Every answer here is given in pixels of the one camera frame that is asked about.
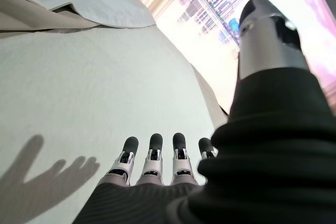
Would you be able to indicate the beige flat sheet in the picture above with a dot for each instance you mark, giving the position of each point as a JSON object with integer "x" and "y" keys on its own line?
{"x": 31, "y": 16}

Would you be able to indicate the textured white bedspread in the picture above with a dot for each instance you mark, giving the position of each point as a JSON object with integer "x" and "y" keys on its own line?
{"x": 105, "y": 82}

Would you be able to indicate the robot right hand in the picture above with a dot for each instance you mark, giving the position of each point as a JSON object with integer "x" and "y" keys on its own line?
{"x": 275, "y": 142}

